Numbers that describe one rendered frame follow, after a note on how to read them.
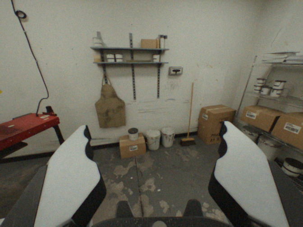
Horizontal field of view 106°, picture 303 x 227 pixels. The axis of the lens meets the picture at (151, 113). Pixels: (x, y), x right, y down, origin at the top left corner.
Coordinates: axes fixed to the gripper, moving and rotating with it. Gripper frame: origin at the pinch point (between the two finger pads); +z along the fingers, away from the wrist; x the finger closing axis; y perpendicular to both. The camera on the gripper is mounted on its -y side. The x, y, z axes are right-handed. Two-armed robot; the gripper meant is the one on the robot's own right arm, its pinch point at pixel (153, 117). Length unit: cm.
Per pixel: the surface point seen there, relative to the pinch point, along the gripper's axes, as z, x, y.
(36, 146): 150, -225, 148
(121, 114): 187, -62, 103
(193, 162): 132, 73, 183
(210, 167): 121, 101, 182
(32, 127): 89, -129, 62
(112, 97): 186, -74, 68
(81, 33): 194, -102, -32
